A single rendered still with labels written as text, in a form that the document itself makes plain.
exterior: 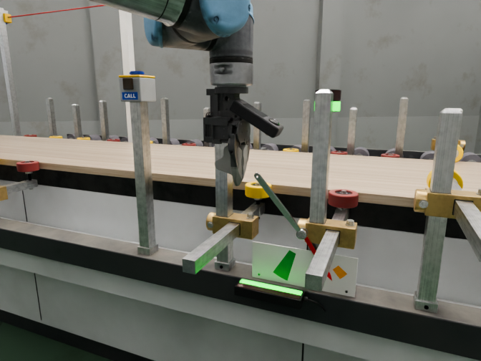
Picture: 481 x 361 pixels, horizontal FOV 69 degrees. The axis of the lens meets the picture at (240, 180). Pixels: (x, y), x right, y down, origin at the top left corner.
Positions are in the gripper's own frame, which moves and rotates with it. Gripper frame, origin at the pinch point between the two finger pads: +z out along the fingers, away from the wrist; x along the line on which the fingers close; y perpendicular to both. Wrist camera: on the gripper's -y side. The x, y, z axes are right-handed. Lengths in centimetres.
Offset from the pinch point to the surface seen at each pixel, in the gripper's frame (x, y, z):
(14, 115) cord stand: -119, 240, -4
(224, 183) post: -10.0, 8.7, 3.8
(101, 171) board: -31, 70, 10
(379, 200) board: -31.6, -28.8, 9.9
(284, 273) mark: -9.3, -8.3, 25.5
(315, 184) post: -10.1, -14.7, 1.8
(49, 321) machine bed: -32, 112, 86
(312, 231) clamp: -9.3, -14.7, 13.2
